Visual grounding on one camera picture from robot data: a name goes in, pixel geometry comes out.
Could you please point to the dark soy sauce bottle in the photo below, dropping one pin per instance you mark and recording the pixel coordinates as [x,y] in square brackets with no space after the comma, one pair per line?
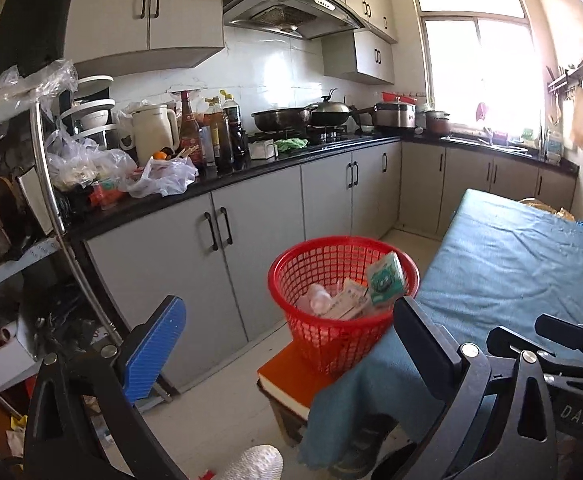
[237,134]

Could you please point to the upper wall cabinets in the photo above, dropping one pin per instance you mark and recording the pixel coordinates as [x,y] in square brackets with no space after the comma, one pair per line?
[121,37]

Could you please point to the white plastic wrap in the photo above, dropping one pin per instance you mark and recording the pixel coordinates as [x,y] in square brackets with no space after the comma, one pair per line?
[316,301]

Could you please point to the black wok with lid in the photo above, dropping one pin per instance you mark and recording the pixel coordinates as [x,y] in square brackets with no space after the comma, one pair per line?
[331,114]

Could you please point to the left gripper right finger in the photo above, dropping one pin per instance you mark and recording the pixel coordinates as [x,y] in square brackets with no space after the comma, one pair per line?
[520,439]

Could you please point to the clear plastic bags pile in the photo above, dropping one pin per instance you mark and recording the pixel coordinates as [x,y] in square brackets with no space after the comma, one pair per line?
[78,164]

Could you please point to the long white barcode box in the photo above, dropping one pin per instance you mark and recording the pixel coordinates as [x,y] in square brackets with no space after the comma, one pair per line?
[351,302]

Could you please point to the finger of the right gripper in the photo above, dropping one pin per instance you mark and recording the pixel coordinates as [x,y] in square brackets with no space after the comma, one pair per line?
[567,334]

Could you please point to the yellow plastic bag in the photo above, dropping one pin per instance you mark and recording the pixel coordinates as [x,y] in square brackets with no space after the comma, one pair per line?
[560,213]

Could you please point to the range hood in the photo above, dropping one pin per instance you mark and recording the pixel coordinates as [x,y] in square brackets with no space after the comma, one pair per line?
[301,19]

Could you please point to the blue table cloth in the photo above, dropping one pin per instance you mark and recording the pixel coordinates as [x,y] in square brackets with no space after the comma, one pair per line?
[501,263]

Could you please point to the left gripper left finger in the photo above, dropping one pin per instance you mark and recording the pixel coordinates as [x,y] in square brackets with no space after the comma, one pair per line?
[62,443]

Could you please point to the left white gloved hand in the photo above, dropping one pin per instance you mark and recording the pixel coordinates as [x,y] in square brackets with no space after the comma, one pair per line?
[261,462]

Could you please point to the white electric kettle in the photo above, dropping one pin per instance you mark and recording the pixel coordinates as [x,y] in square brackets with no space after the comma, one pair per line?
[153,127]

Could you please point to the lower kitchen cabinets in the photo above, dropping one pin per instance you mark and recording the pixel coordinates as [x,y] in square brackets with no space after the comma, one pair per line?
[213,244]

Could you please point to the green tissue pack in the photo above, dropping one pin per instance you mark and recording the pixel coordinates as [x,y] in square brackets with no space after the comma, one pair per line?
[385,279]

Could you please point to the white dish rack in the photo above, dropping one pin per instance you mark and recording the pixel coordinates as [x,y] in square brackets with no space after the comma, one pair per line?
[86,111]

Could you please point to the silver rice cooker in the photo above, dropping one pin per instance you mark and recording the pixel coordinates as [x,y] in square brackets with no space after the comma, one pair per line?
[394,115]

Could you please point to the red mesh basket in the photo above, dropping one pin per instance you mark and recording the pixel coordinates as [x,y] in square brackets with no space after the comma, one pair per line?
[333,346]

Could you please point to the orange stool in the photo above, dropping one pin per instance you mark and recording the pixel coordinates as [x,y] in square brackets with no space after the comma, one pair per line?
[290,383]

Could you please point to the yellow oil bottle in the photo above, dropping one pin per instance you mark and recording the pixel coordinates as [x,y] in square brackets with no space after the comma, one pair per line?
[215,119]

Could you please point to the red label sauce bottle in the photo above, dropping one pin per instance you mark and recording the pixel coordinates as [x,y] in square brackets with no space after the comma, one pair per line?
[190,132]

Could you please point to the green cloth on counter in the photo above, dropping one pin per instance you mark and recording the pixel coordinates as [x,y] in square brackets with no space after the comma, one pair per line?
[285,146]

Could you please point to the brown pot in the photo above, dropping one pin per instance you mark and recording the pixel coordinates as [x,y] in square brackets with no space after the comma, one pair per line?
[437,123]

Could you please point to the steel frying pan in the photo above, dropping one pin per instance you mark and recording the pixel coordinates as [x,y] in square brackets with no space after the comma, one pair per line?
[282,119]

